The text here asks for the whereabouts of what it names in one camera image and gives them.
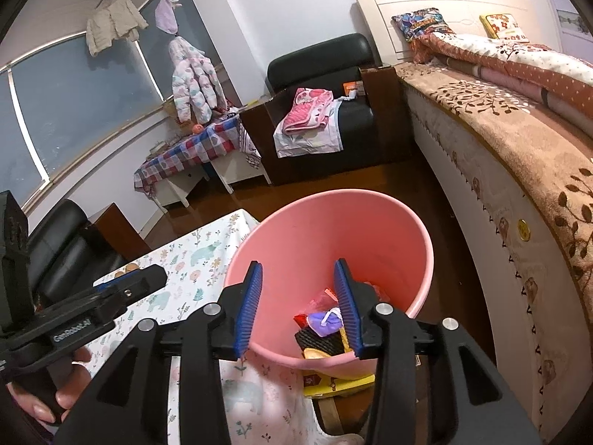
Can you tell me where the black leather armchair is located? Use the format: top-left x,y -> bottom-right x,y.
238,32 -> 415,186

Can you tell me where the plaid table cloth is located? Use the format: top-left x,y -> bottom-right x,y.
134,116 -> 244,191

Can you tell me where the black foam net sleeve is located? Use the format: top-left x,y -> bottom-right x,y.
295,327 -> 346,353

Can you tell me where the colourful printed pillow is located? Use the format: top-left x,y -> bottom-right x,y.
391,8 -> 457,42

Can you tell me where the white desk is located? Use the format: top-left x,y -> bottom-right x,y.
153,148 -> 274,214

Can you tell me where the brown floral bed cover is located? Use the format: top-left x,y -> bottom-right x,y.
394,62 -> 593,316

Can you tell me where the pink folded cloth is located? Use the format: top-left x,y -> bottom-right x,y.
282,87 -> 334,136

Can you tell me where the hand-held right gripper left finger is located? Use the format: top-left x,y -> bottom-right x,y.
53,261 -> 263,445

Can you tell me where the pastel padded jacket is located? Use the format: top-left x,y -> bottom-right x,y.
169,37 -> 228,123

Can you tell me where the patterned hanging cloth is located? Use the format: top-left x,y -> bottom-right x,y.
238,123 -> 262,168

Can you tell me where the white bed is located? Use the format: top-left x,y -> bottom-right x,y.
354,0 -> 593,443

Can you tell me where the yellow red package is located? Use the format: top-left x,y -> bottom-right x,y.
303,371 -> 376,398

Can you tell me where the red white floral quilt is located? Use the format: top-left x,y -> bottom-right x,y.
408,32 -> 593,121

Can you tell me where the purple hanging hat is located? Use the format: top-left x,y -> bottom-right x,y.
155,0 -> 182,35

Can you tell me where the person's left hand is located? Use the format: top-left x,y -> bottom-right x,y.
7,347 -> 92,425

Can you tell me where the yellow floral pillow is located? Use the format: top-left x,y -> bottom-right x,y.
479,13 -> 530,43

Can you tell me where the black leather sofa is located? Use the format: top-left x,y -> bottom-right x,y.
25,199 -> 151,309

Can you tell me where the pink plastic bucket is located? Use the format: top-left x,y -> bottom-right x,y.
223,190 -> 435,379

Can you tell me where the clear printed plastic wrapper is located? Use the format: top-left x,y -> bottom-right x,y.
303,290 -> 341,318

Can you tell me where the beige hanging jacket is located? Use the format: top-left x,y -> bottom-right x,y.
86,0 -> 149,57

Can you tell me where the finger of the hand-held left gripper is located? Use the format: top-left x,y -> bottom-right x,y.
95,272 -> 142,294
92,264 -> 168,310

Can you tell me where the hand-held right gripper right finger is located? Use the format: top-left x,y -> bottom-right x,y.
334,258 -> 540,445

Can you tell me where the pink clothes pile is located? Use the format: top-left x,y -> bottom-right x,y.
273,102 -> 344,158

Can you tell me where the curved window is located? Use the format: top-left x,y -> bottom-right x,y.
0,0 -> 223,214

